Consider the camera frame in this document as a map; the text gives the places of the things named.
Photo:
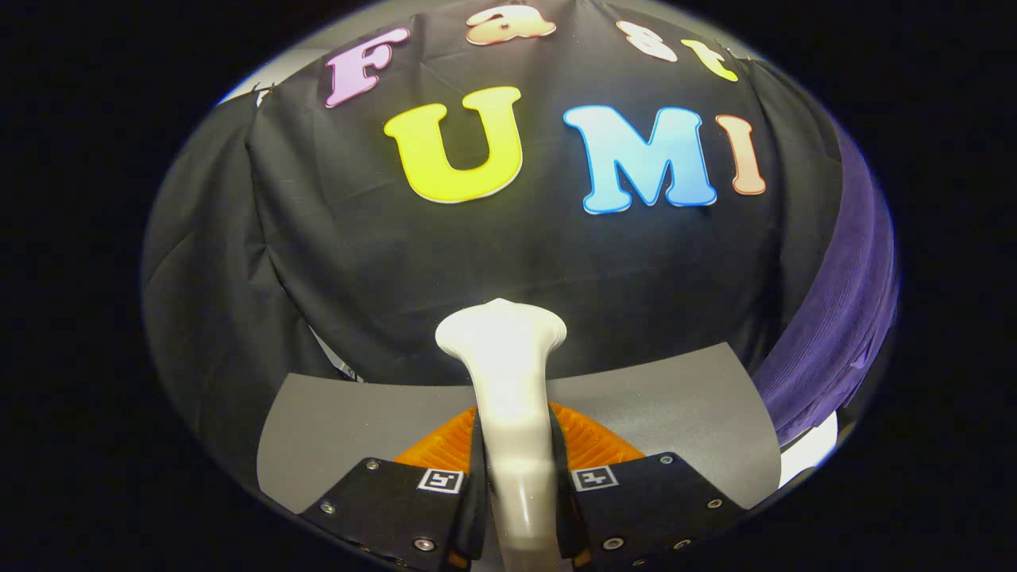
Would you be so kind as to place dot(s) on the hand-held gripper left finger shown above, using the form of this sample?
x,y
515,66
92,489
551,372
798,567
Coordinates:
x,y
381,508

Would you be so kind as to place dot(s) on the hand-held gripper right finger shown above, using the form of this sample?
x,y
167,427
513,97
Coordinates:
x,y
659,508

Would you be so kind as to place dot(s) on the white garment steamer head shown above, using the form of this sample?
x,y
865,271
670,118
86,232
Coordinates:
x,y
508,381

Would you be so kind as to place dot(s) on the grey cabinet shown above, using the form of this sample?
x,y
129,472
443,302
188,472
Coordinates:
x,y
349,421

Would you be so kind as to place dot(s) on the black backdrop cloth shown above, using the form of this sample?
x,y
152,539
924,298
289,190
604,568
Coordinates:
x,y
540,262
206,318

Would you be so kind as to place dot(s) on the small black clip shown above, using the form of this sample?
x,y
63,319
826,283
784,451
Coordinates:
x,y
258,90

